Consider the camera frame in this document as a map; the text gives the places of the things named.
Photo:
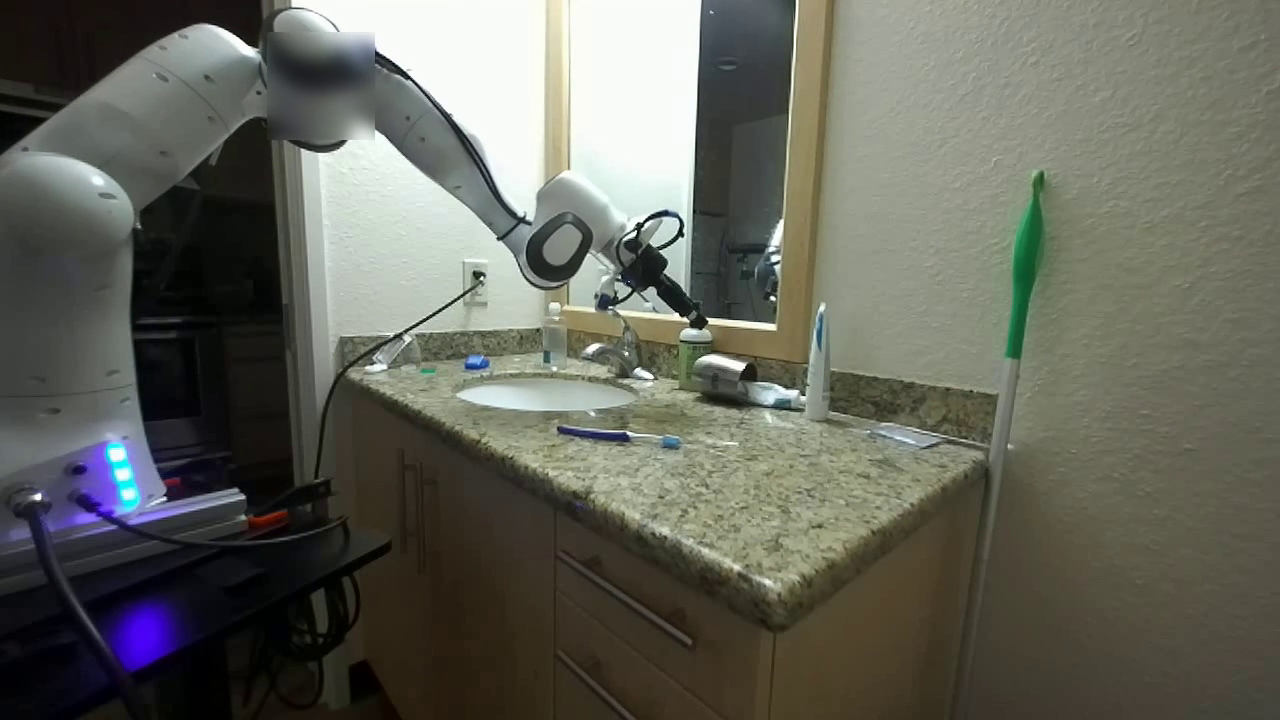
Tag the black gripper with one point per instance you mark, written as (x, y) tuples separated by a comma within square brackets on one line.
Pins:
[(642, 265)]

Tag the chrome faucet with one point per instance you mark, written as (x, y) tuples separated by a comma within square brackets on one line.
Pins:
[(621, 353)]

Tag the small items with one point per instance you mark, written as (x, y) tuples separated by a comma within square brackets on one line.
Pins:
[(720, 378)]

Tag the white toothpaste tube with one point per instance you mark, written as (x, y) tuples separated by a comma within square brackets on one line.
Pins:
[(777, 395)]

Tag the blue white toothbrush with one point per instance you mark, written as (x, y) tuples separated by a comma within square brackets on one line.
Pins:
[(603, 434)]

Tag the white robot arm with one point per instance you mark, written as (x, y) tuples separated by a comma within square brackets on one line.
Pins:
[(83, 265)]

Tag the white toothbrush upright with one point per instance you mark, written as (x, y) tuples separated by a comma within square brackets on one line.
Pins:
[(818, 366)]

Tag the pump dispenser bottle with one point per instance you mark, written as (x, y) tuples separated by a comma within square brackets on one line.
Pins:
[(694, 353)]

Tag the clear plastic bottle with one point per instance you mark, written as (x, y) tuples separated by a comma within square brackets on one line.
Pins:
[(552, 340)]

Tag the white oval sink basin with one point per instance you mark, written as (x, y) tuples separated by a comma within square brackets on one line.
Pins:
[(546, 395)]

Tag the blue dental floss box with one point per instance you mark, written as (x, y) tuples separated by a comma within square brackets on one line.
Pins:
[(476, 360)]

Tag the clear plastic packet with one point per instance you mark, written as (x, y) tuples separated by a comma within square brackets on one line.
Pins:
[(906, 438)]

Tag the wooden vanity cabinet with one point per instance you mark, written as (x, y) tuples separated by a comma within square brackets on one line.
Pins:
[(466, 572)]

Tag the orange black clamp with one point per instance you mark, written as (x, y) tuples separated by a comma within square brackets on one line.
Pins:
[(285, 507)]

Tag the black robot table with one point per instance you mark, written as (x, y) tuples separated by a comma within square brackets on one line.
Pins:
[(202, 600)]

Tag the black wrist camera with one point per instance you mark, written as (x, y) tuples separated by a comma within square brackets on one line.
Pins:
[(609, 293)]

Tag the white wall outlet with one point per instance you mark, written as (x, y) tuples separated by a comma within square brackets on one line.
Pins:
[(476, 281)]

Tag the aluminium mounting rail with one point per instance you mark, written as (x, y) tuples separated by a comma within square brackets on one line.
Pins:
[(163, 523)]

